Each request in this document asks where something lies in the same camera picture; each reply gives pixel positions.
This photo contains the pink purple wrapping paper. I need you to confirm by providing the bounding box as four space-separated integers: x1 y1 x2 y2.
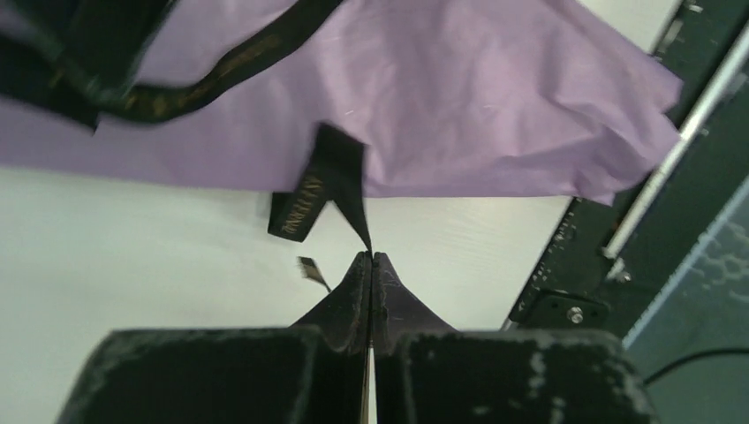
1 1 682 202

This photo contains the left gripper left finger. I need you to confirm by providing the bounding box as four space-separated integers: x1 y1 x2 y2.
58 253 372 423

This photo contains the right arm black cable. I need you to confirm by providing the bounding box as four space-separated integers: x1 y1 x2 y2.
642 348 749 388

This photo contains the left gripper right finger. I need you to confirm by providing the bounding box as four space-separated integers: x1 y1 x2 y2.
372 253 658 423

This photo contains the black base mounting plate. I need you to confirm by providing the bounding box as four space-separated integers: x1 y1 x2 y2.
504 1 748 336

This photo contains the black ribbon strap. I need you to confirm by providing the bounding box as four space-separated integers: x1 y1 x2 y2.
0 0 375 294

